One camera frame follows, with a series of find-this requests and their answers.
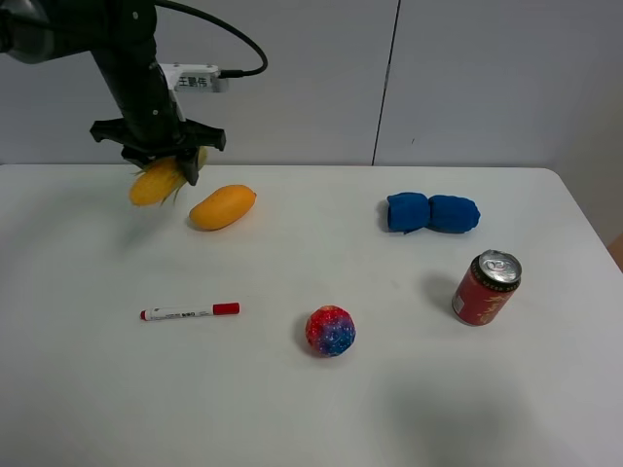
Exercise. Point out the red and white marker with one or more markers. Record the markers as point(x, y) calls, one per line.
point(163, 313)

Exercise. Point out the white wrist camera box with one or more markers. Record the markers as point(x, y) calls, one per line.
point(192, 78)

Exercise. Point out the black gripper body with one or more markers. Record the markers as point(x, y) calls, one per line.
point(158, 132)

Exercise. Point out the yellow mango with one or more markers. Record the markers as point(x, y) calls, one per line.
point(223, 207)

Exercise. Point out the blue rolled cloth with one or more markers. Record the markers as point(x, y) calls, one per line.
point(408, 212)

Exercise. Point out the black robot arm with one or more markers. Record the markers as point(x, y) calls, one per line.
point(120, 36)

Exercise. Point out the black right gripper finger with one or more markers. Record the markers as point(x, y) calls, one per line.
point(188, 165)

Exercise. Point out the red drink can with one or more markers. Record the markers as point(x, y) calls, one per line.
point(488, 284)

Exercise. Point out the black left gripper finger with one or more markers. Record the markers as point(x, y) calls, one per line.
point(136, 158)

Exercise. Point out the yellow corn cob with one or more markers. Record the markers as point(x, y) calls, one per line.
point(157, 182)

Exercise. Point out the red and blue ball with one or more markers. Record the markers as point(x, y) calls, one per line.
point(330, 331)

